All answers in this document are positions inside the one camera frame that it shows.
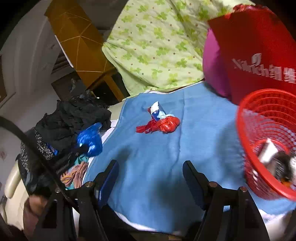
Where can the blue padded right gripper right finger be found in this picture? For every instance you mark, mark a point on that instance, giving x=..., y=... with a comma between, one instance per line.
x=197, y=183

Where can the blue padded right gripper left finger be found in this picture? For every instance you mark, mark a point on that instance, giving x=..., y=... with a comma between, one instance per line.
x=104, y=183

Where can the blue shiny plastic bag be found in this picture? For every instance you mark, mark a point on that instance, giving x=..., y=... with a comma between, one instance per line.
x=90, y=140

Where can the red plastic bag trash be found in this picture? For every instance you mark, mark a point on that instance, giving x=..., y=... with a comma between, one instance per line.
x=160, y=121

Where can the light blue cloth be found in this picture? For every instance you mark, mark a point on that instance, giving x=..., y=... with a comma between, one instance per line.
x=150, y=189

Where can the red plastic mesh basket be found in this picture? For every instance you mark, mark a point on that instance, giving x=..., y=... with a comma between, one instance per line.
x=265, y=123

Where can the magenta fabric bag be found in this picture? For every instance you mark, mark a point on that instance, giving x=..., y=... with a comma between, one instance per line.
x=214, y=70

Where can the red paper gift bag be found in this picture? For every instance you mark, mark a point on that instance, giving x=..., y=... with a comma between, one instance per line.
x=257, y=49

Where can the brown wooden cabinet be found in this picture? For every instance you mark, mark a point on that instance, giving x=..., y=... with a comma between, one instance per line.
x=82, y=44

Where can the green clover pattern quilt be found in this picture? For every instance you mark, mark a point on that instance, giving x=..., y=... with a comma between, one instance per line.
x=159, y=45

